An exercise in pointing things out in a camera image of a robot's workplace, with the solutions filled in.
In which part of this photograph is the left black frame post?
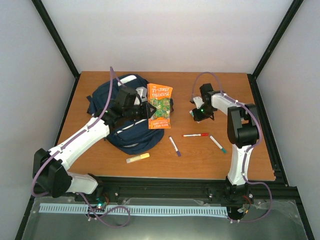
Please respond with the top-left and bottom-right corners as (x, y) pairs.
(31, 0), (81, 79)

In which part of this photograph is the black frame post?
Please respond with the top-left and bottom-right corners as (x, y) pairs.
(31, 0), (81, 79)
(251, 0), (305, 78)

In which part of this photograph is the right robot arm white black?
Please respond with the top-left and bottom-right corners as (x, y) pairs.
(191, 83), (261, 204)

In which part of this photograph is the red capped marker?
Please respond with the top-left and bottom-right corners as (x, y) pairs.
(182, 133), (209, 137)

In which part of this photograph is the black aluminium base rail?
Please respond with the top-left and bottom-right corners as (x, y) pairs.
(85, 177), (302, 207)

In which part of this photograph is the orange green paperback book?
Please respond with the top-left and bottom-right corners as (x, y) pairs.
(147, 83), (173, 130)

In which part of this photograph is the green capped marker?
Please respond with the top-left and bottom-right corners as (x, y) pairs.
(209, 135), (227, 154)

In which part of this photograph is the right black frame post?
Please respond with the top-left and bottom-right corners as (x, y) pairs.
(251, 0), (305, 78)

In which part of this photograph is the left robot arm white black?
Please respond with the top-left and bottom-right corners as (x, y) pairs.
(33, 87), (156, 202)

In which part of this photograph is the yellow highlighter pen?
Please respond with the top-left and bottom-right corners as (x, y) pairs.
(126, 153), (150, 164)

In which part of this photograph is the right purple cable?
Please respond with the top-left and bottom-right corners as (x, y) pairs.
(191, 71), (273, 224)

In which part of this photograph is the navy blue backpack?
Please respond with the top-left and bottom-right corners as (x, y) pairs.
(87, 73), (165, 155)

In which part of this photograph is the light blue cable duct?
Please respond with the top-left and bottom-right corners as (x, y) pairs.
(38, 203), (228, 218)

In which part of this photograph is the purple capped marker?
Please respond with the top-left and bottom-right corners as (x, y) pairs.
(168, 136), (182, 157)

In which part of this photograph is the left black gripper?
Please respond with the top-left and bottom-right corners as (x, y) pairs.
(124, 102), (157, 121)

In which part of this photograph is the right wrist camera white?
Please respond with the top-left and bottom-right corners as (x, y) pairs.
(190, 96), (205, 109)

